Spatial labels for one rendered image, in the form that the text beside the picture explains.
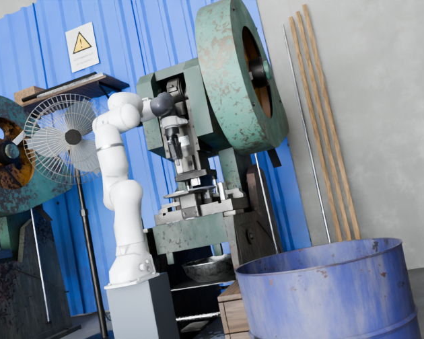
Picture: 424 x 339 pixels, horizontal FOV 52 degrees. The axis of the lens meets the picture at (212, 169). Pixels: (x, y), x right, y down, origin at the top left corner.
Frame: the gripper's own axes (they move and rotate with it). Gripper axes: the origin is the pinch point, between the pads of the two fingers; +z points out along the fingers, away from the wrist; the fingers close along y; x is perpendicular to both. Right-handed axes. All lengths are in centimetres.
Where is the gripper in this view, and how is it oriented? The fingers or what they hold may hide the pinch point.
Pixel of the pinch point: (179, 166)
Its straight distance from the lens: 225.7
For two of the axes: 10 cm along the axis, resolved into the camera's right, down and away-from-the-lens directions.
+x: 9.2, -2.3, -3.2
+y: -3.4, -0.1, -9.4
